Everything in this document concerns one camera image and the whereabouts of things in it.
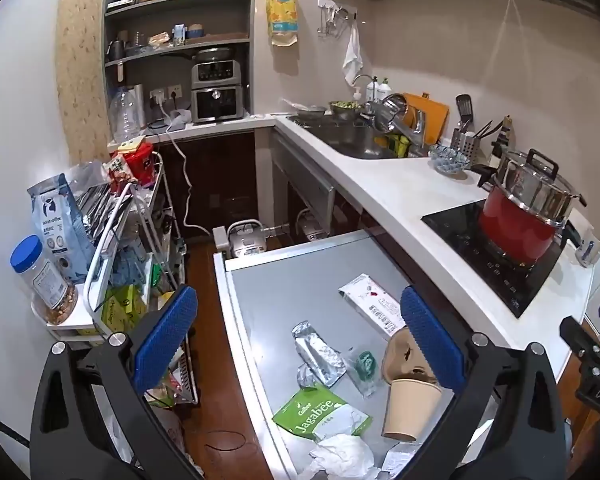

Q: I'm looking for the blue coffee bag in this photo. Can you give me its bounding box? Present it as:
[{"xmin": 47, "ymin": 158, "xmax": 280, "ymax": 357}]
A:
[{"xmin": 27, "ymin": 174, "xmax": 95, "ymax": 283}]

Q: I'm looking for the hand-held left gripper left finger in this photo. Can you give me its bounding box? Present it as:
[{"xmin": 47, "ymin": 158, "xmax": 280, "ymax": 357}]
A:
[{"xmin": 29, "ymin": 284, "xmax": 206, "ymax": 480}]

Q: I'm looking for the steel utensil holder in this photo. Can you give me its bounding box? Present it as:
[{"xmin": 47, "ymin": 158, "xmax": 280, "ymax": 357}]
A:
[{"xmin": 450, "ymin": 130, "xmax": 482, "ymax": 165}]

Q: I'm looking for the chrome kitchen faucet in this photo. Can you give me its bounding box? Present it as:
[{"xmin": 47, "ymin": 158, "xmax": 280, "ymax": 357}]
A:
[{"xmin": 375, "ymin": 94, "xmax": 428, "ymax": 153}]

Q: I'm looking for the large clear water bottle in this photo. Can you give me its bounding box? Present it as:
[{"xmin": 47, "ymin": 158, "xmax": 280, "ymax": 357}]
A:
[{"xmin": 109, "ymin": 86, "xmax": 142, "ymax": 143}]

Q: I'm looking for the white wall outlet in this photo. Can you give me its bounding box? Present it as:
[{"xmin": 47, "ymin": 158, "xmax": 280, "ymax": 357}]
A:
[{"xmin": 149, "ymin": 85, "xmax": 183, "ymax": 103}]

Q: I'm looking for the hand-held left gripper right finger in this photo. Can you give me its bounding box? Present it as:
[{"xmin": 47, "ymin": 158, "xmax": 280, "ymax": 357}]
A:
[{"xmin": 399, "ymin": 284, "xmax": 567, "ymax": 480}]

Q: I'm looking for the silver foil packet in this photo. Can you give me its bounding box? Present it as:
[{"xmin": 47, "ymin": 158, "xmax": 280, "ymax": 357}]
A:
[{"xmin": 291, "ymin": 320, "xmax": 348, "ymax": 388}]

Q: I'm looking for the green tea box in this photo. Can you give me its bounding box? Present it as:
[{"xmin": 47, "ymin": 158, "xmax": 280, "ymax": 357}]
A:
[{"xmin": 101, "ymin": 285, "xmax": 148, "ymax": 333}]

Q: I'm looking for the grey wall shelf unit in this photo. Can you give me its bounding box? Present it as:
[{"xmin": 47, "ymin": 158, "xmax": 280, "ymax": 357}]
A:
[{"xmin": 102, "ymin": 0, "xmax": 256, "ymax": 131}]

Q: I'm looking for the blue patterned bowl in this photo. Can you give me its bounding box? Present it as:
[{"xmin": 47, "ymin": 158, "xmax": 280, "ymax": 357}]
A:
[{"xmin": 428, "ymin": 144, "xmax": 471, "ymax": 176}]

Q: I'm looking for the white crumpled tissue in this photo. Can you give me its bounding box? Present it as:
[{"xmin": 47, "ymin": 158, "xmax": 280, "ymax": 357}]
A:
[{"xmin": 300, "ymin": 434, "xmax": 381, "ymax": 480}]

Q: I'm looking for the yellow hanging bag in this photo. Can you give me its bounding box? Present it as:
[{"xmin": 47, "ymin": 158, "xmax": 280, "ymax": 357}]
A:
[{"xmin": 266, "ymin": 0, "xmax": 300, "ymax": 47}]

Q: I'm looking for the orange cutting board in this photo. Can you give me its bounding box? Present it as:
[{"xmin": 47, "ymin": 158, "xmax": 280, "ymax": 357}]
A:
[{"xmin": 402, "ymin": 91, "xmax": 451, "ymax": 146}]

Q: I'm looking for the hook rack with measuring spoons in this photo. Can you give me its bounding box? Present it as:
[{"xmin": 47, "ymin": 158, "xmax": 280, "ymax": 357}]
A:
[{"xmin": 316, "ymin": 0, "xmax": 357, "ymax": 38}]

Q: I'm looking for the silver air fryer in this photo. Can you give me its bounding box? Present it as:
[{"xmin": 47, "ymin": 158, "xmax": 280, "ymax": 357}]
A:
[{"xmin": 190, "ymin": 60, "xmax": 245, "ymax": 124}]

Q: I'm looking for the black spatula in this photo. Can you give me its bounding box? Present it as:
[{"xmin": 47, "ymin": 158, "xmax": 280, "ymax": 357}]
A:
[{"xmin": 455, "ymin": 94, "xmax": 473, "ymax": 133}]

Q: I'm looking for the red carton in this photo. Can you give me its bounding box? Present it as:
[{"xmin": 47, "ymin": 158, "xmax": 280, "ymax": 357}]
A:
[{"xmin": 129, "ymin": 141, "xmax": 155, "ymax": 186}]

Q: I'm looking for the brown paper cup lid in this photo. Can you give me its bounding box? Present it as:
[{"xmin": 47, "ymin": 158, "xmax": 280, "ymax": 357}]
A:
[{"xmin": 381, "ymin": 328, "xmax": 438, "ymax": 386}]

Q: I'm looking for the white medicine box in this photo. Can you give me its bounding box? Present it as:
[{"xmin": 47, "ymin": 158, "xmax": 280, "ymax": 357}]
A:
[{"xmin": 337, "ymin": 273, "xmax": 406, "ymax": 337}]

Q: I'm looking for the plastic jar with blue lid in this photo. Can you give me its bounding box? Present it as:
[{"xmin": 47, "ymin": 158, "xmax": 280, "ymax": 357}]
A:
[{"xmin": 10, "ymin": 235, "xmax": 78, "ymax": 324}]

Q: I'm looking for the bowl of green vegetables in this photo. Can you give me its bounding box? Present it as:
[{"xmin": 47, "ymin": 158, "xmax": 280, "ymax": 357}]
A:
[{"xmin": 328, "ymin": 100, "xmax": 365, "ymax": 121}]

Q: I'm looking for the black cable loop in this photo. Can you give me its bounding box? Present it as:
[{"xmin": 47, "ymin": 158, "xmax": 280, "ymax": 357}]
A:
[{"xmin": 205, "ymin": 430, "xmax": 248, "ymax": 453}]

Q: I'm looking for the small white packet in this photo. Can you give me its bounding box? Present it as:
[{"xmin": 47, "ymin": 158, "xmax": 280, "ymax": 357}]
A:
[{"xmin": 380, "ymin": 442, "xmax": 423, "ymax": 476}]

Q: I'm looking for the white wire cart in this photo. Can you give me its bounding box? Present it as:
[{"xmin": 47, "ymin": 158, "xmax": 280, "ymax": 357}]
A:
[{"xmin": 45, "ymin": 152, "xmax": 201, "ymax": 406}]

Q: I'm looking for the red and white snack packet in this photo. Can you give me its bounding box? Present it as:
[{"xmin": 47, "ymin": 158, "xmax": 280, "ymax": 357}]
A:
[{"xmin": 109, "ymin": 152, "xmax": 132, "ymax": 193}]

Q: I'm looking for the white hanging towel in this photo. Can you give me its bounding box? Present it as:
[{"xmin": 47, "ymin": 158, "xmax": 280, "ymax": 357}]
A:
[{"xmin": 342, "ymin": 22, "xmax": 365, "ymax": 86}]

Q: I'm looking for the clear wrapper with green print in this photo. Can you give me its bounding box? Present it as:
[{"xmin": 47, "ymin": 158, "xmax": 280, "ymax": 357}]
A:
[{"xmin": 342, "ymin": 346, "xmax": 383, "ymax": 398}]

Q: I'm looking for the white power cable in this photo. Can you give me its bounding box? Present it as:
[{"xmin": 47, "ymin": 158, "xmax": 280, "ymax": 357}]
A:
[{"xmin": 165, "ymin": 110, "xmax": 216, "ymax": 236}]

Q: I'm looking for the silver foil bag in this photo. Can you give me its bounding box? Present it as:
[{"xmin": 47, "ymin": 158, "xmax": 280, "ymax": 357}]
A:
[{"xmin": 72, "ymin": 182, "xmax": 136, "ymax": 256}]

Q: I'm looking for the black induction cooktop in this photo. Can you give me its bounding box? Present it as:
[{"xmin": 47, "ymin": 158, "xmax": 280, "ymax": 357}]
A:
[{"xmin": 421, "ymin": 199, "xmax": 578, "ymax": 318}]

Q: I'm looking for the steel kitchen sink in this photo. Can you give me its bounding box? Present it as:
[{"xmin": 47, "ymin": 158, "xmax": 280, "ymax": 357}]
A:
[{"xmin": 287, "ymin": 115, "xmax": 406, "ymax": 160}]

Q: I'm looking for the brown paper cup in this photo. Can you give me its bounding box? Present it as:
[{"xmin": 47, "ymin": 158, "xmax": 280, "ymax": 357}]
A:
[{"xmin": 381, "ymin": 379, "xmax": 443, "ymax": 442}]

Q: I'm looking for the green snack bag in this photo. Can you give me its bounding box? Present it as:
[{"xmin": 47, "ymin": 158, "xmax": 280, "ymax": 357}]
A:
[{"xmin": 271, "ymin": 386, "xmax": 373, "ymax": 442}]

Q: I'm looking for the stainless steel pot with lid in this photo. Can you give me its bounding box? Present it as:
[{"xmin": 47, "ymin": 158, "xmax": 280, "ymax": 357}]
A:
[{"xmin": 495, "ymin": 149, "xmax": 588, "ymax": 226}]

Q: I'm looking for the red cooking pot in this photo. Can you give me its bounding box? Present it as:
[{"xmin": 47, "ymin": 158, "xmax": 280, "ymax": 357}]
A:
[{"xmin": 480, "ymin": 185, "xmax": 561, "ymax": 266}]

